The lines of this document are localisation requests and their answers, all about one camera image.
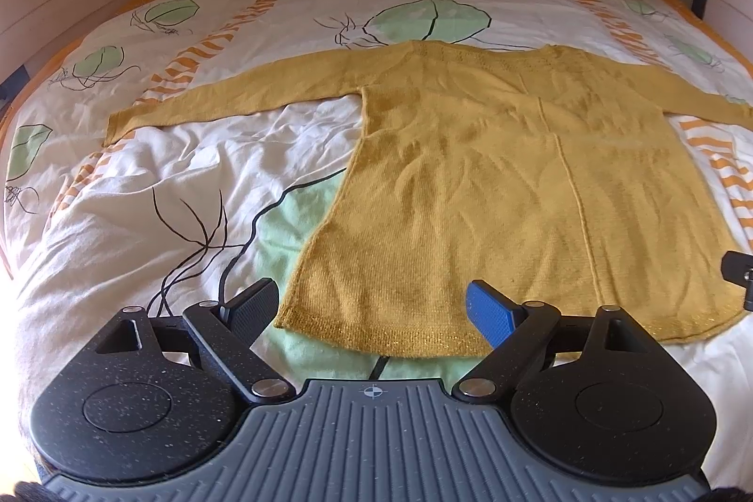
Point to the white leaf-print duvet cover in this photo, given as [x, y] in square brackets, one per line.
[171, 215]

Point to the mustard yellow knit sweater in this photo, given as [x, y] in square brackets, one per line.
[551, 174]

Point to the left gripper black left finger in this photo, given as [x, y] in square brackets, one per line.
[224, 334]

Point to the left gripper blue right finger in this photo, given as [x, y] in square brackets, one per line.
[518, 335]

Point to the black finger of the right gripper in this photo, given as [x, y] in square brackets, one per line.
[737, 268]

